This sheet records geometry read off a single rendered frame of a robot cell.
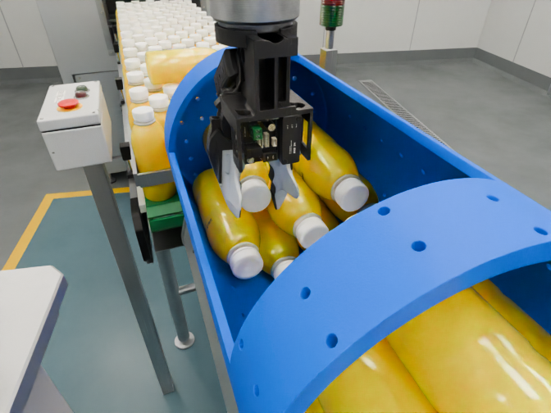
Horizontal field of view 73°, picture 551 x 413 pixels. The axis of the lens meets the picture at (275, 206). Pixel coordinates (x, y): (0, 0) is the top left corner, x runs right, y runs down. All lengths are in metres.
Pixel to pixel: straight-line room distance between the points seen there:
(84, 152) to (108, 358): 1.09
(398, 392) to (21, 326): 0.25
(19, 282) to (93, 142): 0.47
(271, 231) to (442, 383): 0.33
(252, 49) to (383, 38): 4.95
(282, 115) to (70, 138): 0.52
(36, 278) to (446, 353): 0.29
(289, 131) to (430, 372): 0.22
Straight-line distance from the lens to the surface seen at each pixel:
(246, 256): 0.44
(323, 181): 0.46
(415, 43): 5.45
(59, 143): 0.78
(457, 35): 5.73
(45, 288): 0.33
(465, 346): 0.24
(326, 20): 1.10
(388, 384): 0.27
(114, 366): 1.69
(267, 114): 0.32
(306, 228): 0.45
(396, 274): 0.20
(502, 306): 0.32
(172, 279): 1.36
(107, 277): 2.03
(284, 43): 0.31
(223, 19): 0.33
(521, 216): 0.25
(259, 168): 0.47
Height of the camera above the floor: 1.36
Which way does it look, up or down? 36 degrees down
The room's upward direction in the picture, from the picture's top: straight up
